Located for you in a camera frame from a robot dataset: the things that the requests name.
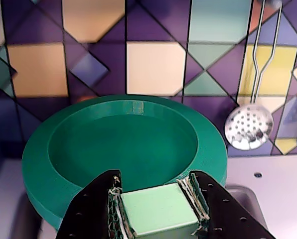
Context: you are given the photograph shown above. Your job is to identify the blue wooden toy kitchen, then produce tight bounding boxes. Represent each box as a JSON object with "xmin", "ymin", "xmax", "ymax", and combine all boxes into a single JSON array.
[{"xmin": 0, "ymin": 0, "xmax": 297, "ymax": 239}]

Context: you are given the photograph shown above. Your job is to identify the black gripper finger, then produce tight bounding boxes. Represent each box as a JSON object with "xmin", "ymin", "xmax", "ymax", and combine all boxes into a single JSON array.
[
  {"xmin": 56, "ymin": 169, "xmax": 134, "ymax": 239},
  {"xmin": 177, "ymin": 171, "xmax": 276, "ymax": 239}
]

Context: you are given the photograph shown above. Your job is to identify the silver toy sink basin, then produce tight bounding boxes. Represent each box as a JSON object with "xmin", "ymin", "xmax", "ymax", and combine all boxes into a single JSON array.
[{"xmin": 225, "ymin": 184, "xmax": 269, "ymax": 231}]

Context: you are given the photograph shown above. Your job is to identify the silver toy skimmer spoon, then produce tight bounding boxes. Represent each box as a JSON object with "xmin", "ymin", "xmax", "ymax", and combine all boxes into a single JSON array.
[{"xmin": 224, "ymin": 0, "xmax": 285, "ymax": 151}]

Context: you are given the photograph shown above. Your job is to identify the large green round bowl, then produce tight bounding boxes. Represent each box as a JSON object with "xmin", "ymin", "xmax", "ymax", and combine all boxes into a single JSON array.
[{"xmin": 21, "ymin": 94, "xmax": 229, "ymax": 239}]

